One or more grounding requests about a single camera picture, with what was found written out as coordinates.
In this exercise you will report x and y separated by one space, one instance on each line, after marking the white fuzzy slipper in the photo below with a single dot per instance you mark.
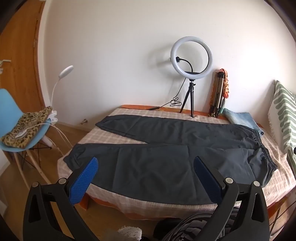
129 233

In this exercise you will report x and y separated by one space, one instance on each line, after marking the blue plastic chair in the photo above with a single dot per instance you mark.
9 102

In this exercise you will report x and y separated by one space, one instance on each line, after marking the person's zebra patterned clothing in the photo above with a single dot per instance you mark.
196 222

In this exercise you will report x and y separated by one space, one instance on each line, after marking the wooden door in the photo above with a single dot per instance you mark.
20 46

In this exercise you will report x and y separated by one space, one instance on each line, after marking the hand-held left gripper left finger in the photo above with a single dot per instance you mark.
84 178

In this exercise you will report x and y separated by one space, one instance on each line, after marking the dark grey pants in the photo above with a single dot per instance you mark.
152 162

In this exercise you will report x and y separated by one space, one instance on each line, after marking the white clip lamp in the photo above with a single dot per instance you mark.
66 70

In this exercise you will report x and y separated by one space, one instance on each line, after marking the light blue folded cloth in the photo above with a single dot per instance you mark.
240 119

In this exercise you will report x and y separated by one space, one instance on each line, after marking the folded metal stand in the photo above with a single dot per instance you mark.
216 92

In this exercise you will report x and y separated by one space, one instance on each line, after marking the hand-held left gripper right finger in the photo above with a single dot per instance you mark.
205 180

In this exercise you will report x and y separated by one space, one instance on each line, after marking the orange patterned cloth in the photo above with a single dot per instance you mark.
226 85

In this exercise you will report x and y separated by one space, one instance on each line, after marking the black mini tripod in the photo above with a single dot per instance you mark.
191 97

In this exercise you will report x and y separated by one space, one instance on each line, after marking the black gooseneck phone holder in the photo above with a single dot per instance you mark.
187 61

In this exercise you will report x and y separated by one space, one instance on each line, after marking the orange bed sheet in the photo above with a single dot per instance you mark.
138 107

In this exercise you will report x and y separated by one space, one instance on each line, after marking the leopard print cushion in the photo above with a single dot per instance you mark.
30 125

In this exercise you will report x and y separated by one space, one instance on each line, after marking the green white patterned pillow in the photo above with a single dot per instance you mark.
283 109

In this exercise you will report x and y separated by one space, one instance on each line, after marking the metal door stopper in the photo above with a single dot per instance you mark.
85 120

